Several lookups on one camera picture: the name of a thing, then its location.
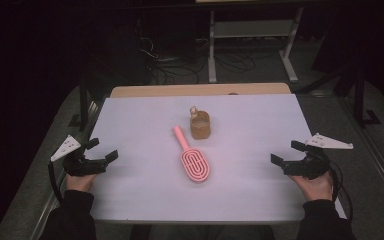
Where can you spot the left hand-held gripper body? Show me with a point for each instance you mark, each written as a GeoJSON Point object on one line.
{"type": "Point", "coordinates": [80, 165]}

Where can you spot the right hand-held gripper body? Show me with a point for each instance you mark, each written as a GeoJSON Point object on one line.
{"type": "Point", "coordinates": [308, 166]}

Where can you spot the pink hairbrush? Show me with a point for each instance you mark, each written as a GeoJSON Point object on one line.
{"type": "Point", "coordinates": [195, 163]}

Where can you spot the brown cup with small figure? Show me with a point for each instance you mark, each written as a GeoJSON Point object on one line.
{"type": "Point", "coordinates": [200, 128]}

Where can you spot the person's left hand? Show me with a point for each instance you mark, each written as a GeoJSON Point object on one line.
{"type": "Point", "coordinates": [79, 182]}

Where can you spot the person's right hand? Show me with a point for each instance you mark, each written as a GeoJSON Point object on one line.
{"type": "Point", "coordinates": [316, 188]}

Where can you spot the black metal stand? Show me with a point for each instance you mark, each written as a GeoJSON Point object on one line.
{"type": "Point", "coordinates": [363, 103]}
{"type": "Point", "coordinates": [84, 106]}

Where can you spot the grey metal desk frame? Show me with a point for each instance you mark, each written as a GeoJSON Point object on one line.
{"type": "Point", "coordinates": [251, 30]}

